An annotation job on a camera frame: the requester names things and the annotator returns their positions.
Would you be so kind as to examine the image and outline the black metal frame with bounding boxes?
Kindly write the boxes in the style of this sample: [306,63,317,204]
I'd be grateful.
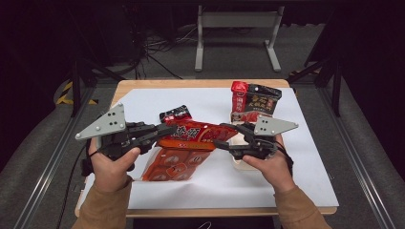
[288,9,343,117]
[68,47,125,117]

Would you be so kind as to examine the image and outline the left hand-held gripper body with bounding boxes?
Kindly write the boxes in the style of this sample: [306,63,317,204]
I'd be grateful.
[75,102,159,160]

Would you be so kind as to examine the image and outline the person's right hand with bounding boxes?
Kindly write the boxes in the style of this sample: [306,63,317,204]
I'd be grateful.
[242,135,296,194]

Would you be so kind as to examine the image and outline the wooden table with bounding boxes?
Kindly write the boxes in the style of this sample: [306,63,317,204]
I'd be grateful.
[75,78,338,219]

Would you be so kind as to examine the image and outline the grey metal stand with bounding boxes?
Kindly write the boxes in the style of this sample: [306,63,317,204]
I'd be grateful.
[194,4,286,73]

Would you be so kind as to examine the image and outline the black cable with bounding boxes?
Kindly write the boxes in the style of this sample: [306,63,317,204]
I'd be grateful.
[56,139,92,229]

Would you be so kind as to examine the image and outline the aluminium floor rail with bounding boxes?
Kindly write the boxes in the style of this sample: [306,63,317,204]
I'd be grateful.
[318,85,397,229]
[13,85,96,229]

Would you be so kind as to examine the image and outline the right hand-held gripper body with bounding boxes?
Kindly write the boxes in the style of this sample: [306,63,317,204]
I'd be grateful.
[229,114,300,160]

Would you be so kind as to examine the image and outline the bundle of floor cables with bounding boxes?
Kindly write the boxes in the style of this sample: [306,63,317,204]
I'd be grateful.
[127,6,199,80]

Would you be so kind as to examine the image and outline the black seasoning packet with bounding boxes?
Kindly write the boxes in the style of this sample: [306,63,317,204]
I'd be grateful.
[243,83,283,123]

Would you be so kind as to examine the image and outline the person's left hand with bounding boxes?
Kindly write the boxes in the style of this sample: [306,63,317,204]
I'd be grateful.
[89,138,142,194]

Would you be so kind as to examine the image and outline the small black and red snack packet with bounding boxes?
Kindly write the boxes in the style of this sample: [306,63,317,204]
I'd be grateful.
[159,104,193,124]

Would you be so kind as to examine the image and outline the long red seasoning packet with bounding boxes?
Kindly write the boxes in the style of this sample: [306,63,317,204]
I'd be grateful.
[230,80,250,123]

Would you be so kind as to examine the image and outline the clear orange seasoning packet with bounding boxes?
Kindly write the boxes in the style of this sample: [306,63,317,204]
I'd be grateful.
[141,147,213,182]

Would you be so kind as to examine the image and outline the red and orange seasoning packet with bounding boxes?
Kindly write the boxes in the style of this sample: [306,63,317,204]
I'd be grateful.
[157,115,240,152]

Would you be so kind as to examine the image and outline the white paper sheet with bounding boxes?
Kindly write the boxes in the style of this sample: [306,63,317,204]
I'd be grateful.
[80,87,340,211]

